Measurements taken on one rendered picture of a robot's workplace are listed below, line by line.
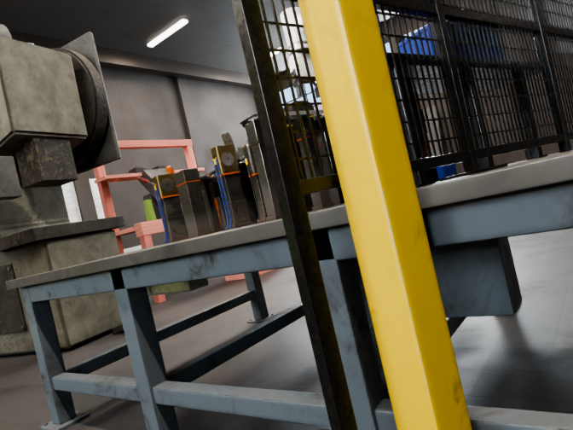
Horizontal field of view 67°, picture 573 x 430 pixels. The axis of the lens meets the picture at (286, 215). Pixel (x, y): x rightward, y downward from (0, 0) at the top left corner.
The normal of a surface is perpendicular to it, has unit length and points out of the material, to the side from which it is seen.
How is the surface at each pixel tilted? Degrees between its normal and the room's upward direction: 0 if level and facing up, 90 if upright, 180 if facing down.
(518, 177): 90
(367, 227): 90
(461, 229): 90
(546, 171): 90
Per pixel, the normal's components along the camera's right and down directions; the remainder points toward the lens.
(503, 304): -0.59, 0.14
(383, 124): 0.59, -0.14
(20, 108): 0.87, -0.18
